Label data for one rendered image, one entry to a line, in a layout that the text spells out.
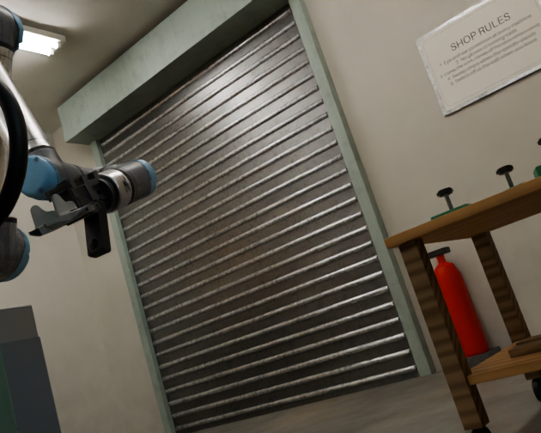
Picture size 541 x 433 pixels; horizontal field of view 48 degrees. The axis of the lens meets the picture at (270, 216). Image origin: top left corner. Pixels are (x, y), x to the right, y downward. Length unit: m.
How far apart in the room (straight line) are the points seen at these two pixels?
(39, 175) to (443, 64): 2.50
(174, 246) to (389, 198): 1.70
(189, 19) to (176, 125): 0.77
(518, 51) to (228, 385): 2.68
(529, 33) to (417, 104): 0.64
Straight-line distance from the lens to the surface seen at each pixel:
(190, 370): 4.47
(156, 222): 4.57
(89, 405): 5.05
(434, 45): 3.49
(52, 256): 5.19
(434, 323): 1.46
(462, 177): 3.35
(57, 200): 1.22
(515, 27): 3.38
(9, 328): 1.53
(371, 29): 3.70
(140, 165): 1.44
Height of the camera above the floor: 0.36
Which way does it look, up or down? 12 degrees up
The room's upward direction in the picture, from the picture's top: 18 degrees counter-clockwise
